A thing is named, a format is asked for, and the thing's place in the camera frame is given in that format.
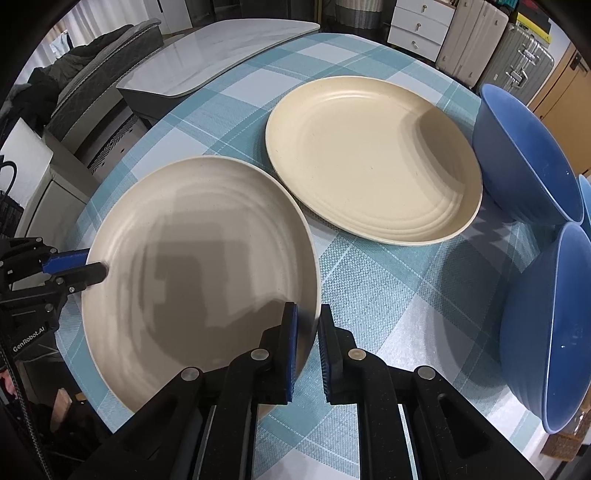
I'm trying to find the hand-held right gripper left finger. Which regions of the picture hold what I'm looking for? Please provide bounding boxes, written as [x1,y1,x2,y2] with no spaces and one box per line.
[69,302,299,480]

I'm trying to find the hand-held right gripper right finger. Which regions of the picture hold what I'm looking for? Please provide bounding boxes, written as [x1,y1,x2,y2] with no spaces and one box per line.
[318,305,544,480]

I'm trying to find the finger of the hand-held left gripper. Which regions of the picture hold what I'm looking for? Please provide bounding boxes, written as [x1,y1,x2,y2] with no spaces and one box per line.
[0,237,92,278]
[46,262,110,296]

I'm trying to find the beige round plate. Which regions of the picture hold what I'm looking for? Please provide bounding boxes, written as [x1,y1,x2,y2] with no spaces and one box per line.
[81,156,321,416]

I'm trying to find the cream yellow round plate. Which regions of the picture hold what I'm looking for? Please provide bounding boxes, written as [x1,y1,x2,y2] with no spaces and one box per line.
[264,75,484,245]

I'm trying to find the light blue ribbed bowl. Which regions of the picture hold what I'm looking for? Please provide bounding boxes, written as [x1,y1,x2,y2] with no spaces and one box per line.
[577,174,591,232]

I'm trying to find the beige low cabinet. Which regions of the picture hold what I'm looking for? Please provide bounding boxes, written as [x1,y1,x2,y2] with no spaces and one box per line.
[18,166,100,250]

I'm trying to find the teal plaid tablecloth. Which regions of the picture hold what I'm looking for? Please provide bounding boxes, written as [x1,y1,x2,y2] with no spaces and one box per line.
[55,32,591,480]

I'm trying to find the patterned storage box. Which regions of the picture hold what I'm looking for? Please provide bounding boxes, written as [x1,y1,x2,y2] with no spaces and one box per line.
[85,115,148,176]

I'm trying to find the dark clothes pile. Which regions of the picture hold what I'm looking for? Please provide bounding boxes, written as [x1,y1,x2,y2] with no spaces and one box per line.
[28,37,121,121]

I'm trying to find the grey quilted cushion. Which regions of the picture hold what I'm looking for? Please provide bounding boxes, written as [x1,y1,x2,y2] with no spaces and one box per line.
[46,18,162,148]

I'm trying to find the grey marble side table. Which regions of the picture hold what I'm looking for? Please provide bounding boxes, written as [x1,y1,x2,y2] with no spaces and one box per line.
[115,18,321,123]

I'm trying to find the woven basket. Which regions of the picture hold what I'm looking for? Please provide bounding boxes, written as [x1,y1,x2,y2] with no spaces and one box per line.
[545,411,591,462]

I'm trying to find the white drawer cabinet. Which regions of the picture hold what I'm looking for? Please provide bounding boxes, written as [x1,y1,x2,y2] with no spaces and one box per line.
[387,0,455,61]

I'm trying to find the beige suitcase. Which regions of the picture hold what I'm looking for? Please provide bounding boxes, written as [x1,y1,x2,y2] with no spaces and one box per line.
[436,0,509,88]

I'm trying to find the wooden door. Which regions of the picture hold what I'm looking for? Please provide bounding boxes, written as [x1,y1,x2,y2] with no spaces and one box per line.
[531,46,591,176]

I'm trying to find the silver suitcase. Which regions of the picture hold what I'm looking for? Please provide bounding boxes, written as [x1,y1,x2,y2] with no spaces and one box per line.
[482,23,555,109]

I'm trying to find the yellow flat package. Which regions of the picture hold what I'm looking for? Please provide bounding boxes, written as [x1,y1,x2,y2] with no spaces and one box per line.
[515,14,552,47]

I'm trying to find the black braided cable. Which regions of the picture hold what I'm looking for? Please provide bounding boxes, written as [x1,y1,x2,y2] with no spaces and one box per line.
[0,342,51,480]

